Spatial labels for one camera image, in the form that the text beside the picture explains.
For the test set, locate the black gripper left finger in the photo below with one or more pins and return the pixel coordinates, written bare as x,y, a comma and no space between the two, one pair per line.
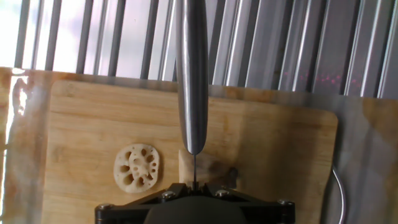
124,213

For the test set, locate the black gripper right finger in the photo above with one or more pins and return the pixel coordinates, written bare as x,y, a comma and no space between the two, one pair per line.
270,211

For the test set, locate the steel cleaver knife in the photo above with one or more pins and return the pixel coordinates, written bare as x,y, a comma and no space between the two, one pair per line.
192,77

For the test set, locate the lotus root slice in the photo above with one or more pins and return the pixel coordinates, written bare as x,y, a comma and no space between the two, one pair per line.
136,168

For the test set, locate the lotus root chunk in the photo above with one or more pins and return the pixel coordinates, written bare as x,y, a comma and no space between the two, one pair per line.
211,169

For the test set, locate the wooden cutting board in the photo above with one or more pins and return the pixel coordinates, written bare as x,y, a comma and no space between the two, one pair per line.
93,118

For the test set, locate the orange marble pattern mat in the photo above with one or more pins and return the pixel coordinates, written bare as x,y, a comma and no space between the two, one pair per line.
367,155

